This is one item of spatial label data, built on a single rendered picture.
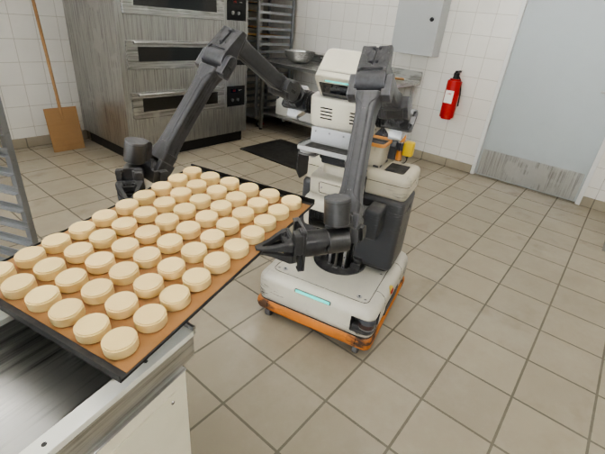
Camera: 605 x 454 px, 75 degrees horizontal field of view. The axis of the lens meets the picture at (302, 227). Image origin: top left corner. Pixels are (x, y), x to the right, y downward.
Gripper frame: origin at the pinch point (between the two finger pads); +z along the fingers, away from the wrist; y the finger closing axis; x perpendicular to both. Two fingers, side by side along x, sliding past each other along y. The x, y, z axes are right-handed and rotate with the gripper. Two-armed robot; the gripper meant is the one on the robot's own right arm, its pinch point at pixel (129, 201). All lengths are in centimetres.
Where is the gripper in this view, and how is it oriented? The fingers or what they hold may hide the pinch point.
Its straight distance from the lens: 105.1
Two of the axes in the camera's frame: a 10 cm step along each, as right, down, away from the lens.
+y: 0.6, -8.6, -5.1
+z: 3.0, 5.0, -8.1
